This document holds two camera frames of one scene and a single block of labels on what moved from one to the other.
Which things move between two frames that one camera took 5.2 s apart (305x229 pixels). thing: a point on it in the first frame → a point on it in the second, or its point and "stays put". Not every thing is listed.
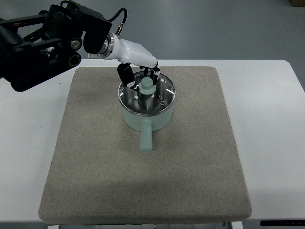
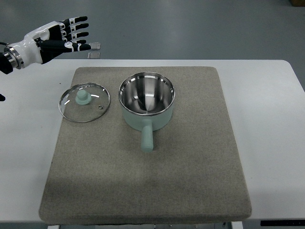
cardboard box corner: x=298 y=3 stays put
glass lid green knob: x=151 y=99 → x=84 y=102
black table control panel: x=282 y=223 stays put
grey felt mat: x=97 y=173 stays put
